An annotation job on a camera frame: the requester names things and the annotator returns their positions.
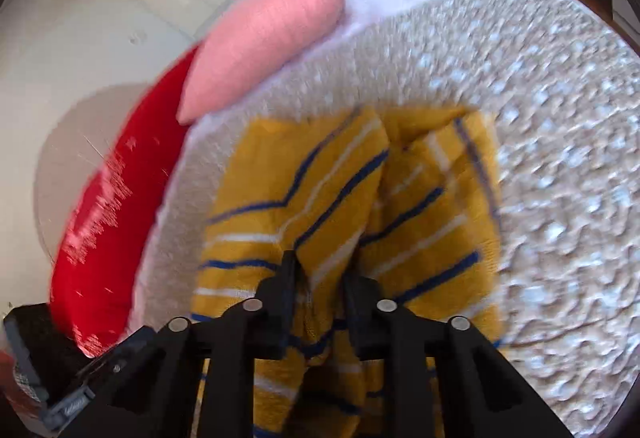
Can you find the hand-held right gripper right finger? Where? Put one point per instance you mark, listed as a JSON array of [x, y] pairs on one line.
[[357, 313]]

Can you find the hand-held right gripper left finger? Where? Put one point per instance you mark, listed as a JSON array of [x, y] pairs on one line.
[[280, 303]]

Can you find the grey patterned blanket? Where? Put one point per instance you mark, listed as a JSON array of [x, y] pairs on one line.
[[525, 142]]

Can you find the pink ribbed pillow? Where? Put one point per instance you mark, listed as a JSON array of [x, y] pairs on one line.
[[260, 47]]

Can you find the red floral pillow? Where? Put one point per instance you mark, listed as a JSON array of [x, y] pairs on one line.
[[110, 238]]

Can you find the yellow striped sweater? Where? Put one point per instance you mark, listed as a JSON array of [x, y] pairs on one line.
[[360, 208]]

